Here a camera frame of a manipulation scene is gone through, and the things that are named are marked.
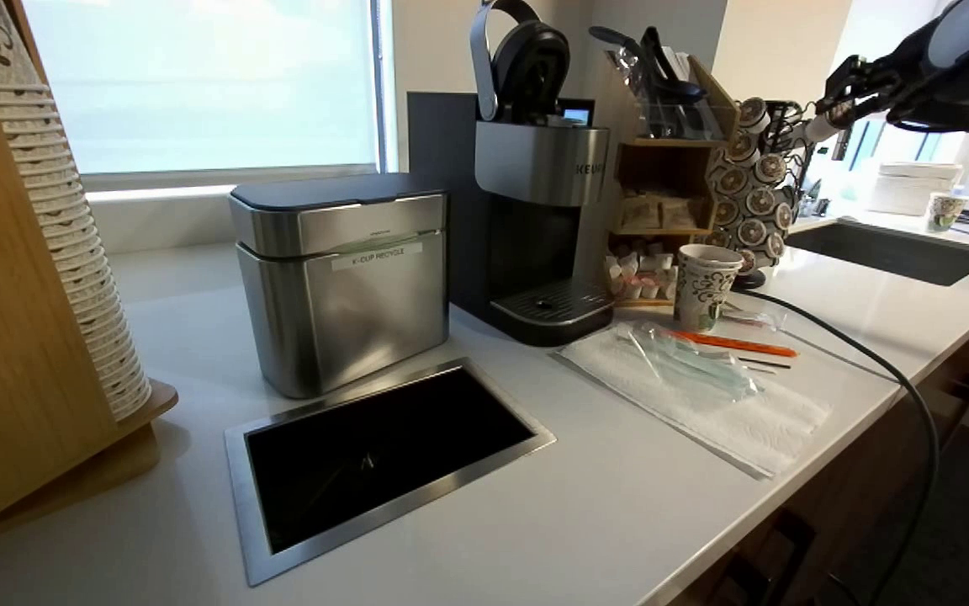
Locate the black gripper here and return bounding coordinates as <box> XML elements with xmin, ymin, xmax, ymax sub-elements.
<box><xmin>761</xmin><ymin>54</ymin><xmax>914</xmax><ymax>151</ymax></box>

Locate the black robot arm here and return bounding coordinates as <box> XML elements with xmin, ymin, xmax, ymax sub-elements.
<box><xmin>763</xmin><ymin>0</ymin><xmax>969</xmax><ymax>151</ymax></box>

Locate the patterned paper coffee cup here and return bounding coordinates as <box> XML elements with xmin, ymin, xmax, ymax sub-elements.
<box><xmin>675</xmin><ymin>242</ymin><xmax>745</xmax><ymax>330</ymax></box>

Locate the black silver coffee machine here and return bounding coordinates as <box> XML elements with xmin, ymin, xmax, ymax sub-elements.
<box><xmin>407</xmin><ymin>0</ymin><xmax>611</xmax><ymax>348</ymax></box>

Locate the steel framed counter trash chute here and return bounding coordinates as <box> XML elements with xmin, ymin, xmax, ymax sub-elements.
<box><xmin>226</xmin><ymin>361</ymin><xmax>552</xmax><ymax>585</ymax></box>

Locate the wooden cup dispenser stand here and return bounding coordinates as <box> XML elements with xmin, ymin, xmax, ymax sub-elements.
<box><xmin>0</xmin><ymin>0</ymin><xmax>183</xmax><ymax>549</ymax></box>

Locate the chrome sink faucet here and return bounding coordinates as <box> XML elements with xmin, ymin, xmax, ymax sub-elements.
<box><xmin>795</xmin><ymin>115</ymin><xmax>851</xmax><ymax>220</ymax></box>

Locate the black plastic utensils bundle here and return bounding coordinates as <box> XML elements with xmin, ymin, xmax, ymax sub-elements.
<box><xmin>589</xmin><ymin>27</ymin><xmax>715</xmax><ymax>142</ymax></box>

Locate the white tissue box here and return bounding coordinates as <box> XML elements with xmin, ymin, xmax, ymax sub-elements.
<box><xmin>865</xmin><ymin>163</ymin><xmax>958</xmax><ymax>215</ymax></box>

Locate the wooden condiment organizer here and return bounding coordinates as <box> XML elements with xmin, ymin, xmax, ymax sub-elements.
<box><xmin>606</xmin><ymin>58</ymin><xmax>733</xmax><ymax>310</ymax></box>

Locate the dark undermount sink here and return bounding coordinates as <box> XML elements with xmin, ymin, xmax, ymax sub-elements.
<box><xmin>787</xmin><ymin>220</ymin><xmax>969</xmax><ymax>286</ymax></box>

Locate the orange stir stick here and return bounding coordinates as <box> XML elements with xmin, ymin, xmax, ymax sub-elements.
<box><xmin>671</xmin><ymin>330</ymin><xmax>797</xmax><ymax>361</ymax></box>

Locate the clear plastic bag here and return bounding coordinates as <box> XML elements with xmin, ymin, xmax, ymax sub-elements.
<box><xmin>557</xmin><ymin>319</ymin><xmax>892</xmax><ymax>477</ymax></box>

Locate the stainless steel countertop bin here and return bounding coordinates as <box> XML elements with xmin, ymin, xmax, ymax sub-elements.
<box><xmin>228</xmin><ymin>171</ymin><xmax>447</xmax><ymax>400</ymax></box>

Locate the stack of paper cups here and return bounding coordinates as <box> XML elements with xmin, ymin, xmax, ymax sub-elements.
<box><xmin>0</xmin><ymin>0</ymin><xmax>150</xmax><ymax>422</ymax></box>

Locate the black power cable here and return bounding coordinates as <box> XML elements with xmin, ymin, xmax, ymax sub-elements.
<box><xmin>745</xmin><ymin>286</ymin><xmax>944</xmax><ymax>606</ymax></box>

